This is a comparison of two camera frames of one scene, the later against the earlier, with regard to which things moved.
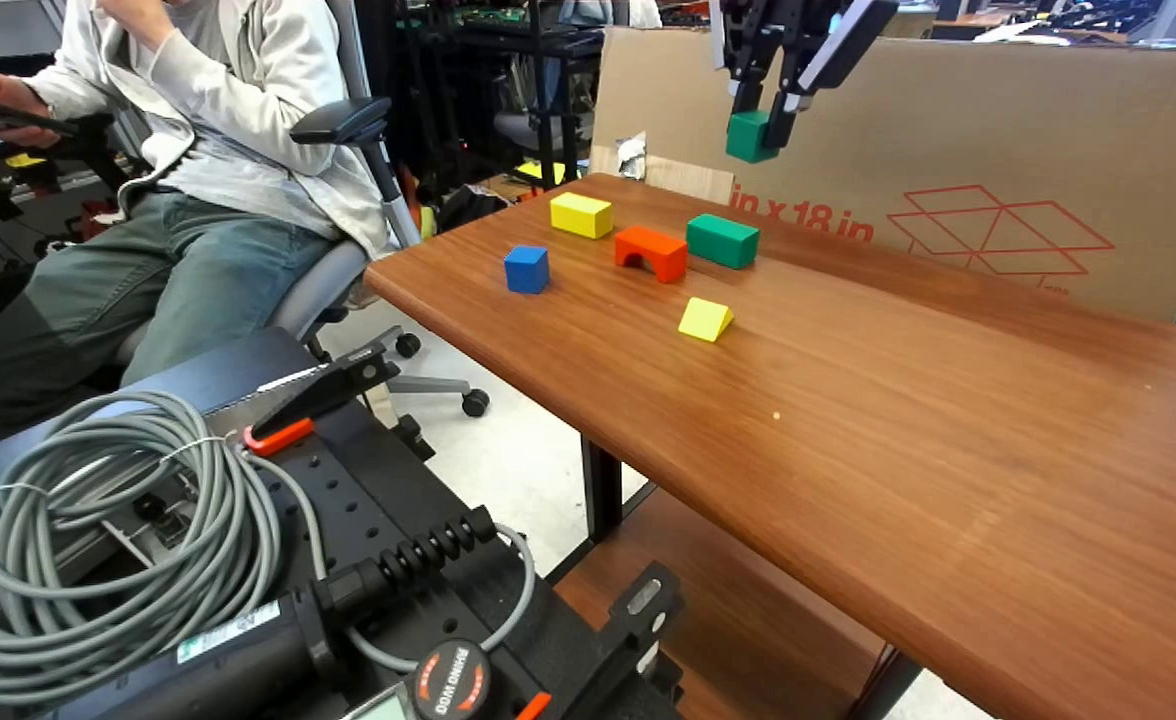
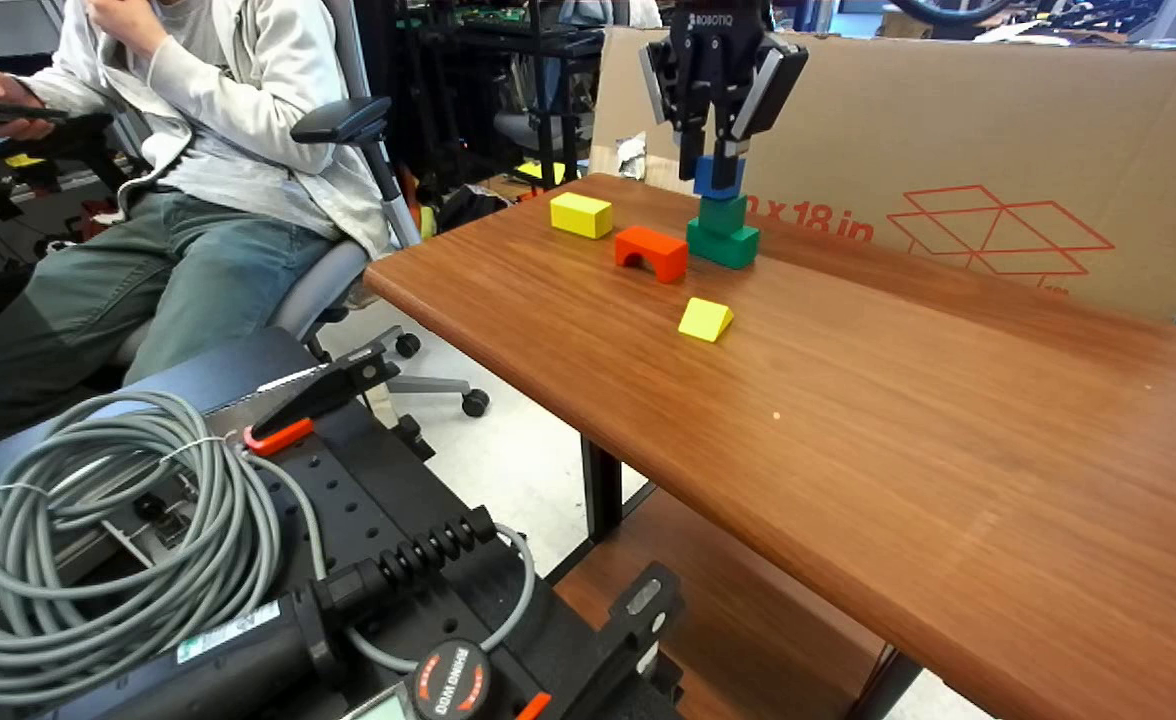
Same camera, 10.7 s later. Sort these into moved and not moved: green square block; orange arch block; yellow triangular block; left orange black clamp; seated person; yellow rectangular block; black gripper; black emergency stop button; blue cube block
Moved: black gripper; green square block; blue cube block
Not moved: seated person; black emergency stop button; yellow rectangular block; yellow triangular block; orange arch block; left orange black clamp
